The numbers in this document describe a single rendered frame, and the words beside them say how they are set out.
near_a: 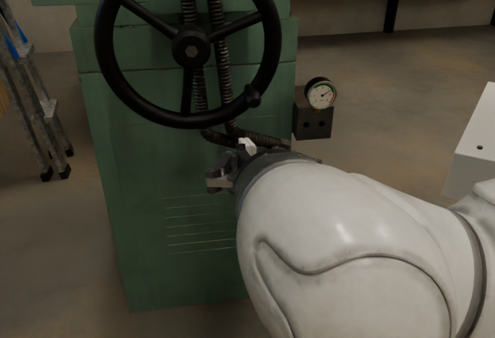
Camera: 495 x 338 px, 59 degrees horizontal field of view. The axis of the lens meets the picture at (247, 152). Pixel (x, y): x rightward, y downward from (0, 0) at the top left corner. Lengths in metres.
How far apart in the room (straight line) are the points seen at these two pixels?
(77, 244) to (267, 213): 1.37
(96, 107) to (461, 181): 0.69
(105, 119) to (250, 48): 0.33
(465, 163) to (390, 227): 0.52
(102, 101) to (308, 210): 0.75
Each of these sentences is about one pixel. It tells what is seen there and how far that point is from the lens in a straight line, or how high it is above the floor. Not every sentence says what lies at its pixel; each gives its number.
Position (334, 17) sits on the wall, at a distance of 3.67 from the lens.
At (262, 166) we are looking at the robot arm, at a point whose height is 0.83.
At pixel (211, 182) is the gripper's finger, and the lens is 0.46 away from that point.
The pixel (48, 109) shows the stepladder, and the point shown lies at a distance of 1.91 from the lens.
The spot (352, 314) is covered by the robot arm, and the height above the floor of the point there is 0.87.
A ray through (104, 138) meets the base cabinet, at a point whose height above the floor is 0.56.
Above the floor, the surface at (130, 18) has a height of 0.81.
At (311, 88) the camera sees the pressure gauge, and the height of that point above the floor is 0.68.
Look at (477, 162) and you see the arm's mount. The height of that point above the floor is 0.68.
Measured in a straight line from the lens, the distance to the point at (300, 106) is 0.95.
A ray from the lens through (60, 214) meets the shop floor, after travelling 1.74.
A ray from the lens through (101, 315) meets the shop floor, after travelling 1.36.
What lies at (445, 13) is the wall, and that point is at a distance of 4.15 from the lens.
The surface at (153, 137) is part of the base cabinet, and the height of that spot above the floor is 0.56.
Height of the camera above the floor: 1.02
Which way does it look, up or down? 32 degrees down
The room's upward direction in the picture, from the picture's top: straight up
